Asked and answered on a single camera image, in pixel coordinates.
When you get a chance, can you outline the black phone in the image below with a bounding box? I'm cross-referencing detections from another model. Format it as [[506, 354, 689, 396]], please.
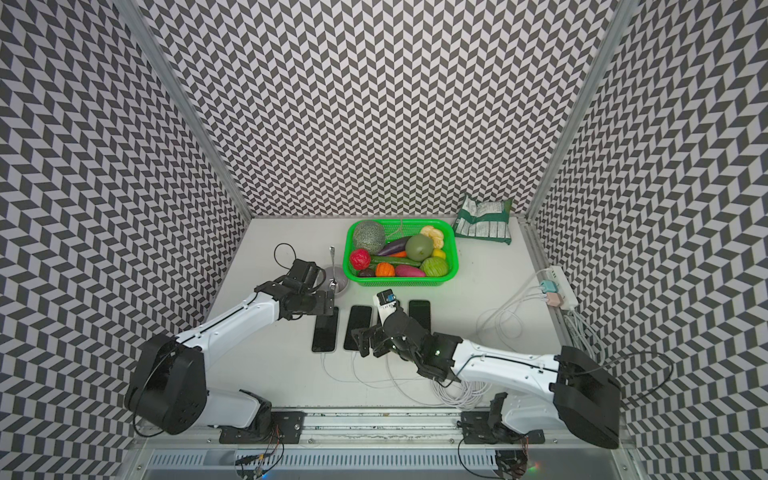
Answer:
[[343, 305, 373, 351], [311, 307, 339, 353], [408, 300, 431, 332]]

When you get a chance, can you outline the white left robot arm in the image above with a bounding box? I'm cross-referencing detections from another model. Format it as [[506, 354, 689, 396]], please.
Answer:
[[124, 259, 335, 440]]

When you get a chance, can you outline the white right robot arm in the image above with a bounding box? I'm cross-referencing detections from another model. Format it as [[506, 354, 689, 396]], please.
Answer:
[[352, 307, 622, 450]]

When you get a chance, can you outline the orange toy pumpkin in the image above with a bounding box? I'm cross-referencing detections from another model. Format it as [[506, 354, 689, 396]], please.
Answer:
[[375, 262, 396, 278]]

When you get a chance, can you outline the red toy fruit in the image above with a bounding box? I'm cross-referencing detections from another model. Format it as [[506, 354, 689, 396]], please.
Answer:
[[349, 248, 371, 271]]

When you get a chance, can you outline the green toy cucumber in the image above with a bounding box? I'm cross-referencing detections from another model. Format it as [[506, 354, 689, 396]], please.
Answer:
[[371, 256, 422, 268]]

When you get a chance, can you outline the magenta toy sweet potato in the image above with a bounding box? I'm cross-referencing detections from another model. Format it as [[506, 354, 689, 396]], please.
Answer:
[[395, 265, 426, 278]]

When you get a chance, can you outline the light green toy gourd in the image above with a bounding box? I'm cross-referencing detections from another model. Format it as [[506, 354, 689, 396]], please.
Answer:
[[420, 257, 450, 278]]

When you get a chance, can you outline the green netted melon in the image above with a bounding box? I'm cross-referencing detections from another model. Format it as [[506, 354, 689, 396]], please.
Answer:
[[352, 220, 387, 254]]

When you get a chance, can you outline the purple toy eggplant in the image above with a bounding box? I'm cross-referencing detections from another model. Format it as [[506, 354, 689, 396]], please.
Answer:
[[377, 236, 411, 256]]

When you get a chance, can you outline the green toy apple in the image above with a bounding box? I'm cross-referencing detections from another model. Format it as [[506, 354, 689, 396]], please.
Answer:
[[405, 234, 434, 262]]

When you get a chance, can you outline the green plastic basket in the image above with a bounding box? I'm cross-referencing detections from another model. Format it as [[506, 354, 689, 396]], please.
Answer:
[[342, 218, 459, 287]]

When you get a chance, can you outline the green white snack bag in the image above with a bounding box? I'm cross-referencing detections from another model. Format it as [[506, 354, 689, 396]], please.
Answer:
[[453, 194, 513, 245]]

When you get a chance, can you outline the white power strip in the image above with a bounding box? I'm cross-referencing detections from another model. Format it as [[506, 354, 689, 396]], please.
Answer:
[[548, 266, 579, 311]]

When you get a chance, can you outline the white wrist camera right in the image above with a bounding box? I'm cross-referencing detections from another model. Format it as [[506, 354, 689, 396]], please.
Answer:
[[373, 289, 398, 324]]

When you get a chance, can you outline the coiled white cable bundle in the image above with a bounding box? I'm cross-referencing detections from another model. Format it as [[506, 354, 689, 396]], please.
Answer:
[[430, 377, 493, 410]]

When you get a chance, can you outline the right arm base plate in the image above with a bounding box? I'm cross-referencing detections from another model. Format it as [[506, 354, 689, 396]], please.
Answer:
[[457, 411, 546, 445]]

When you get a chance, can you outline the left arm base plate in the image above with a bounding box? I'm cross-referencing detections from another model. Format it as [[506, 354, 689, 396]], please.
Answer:
[[219, 410, 306, 445]]

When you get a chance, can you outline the white power strip cord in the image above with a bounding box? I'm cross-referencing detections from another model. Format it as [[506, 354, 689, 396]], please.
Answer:
[[563, 307, 607, 368]]

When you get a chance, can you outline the aluminium corner post left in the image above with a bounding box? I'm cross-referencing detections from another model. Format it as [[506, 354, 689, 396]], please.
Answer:
[[113, 0, 253, 221]]

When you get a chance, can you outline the aluminium corner post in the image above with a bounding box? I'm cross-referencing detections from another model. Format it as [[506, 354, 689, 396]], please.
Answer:
[[113, 0, 253, 221], [525, 0, 639, 222]]

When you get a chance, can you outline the aluminium corner post right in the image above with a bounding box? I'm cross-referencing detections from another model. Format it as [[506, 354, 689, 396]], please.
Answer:
[[525, 0, 639, 222]]

